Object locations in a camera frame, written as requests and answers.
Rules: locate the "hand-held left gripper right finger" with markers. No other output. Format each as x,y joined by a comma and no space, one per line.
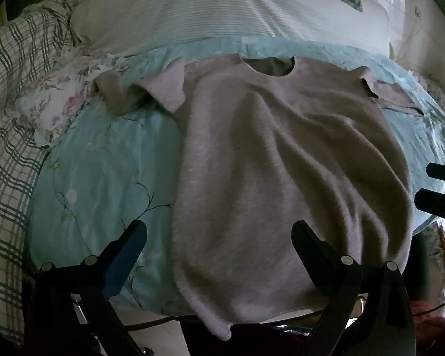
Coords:
314,256

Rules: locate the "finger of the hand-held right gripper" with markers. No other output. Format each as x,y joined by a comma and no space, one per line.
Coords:
444,172
437,202

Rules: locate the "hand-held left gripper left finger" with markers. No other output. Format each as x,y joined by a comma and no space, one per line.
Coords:
121,261

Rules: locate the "grey pink knit sweater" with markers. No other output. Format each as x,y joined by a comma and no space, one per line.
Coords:
274,163

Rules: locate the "light blue floral quilt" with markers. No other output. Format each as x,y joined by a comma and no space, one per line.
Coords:
104,178

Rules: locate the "red cloth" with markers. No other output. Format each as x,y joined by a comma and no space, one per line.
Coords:
428,322

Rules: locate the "plaid bed sheet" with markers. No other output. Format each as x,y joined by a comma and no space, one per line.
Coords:
11,126

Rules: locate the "white floral pillow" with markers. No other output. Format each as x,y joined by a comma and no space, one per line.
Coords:
59,92

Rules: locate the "white striped blanket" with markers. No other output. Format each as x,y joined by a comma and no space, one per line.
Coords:
207,7

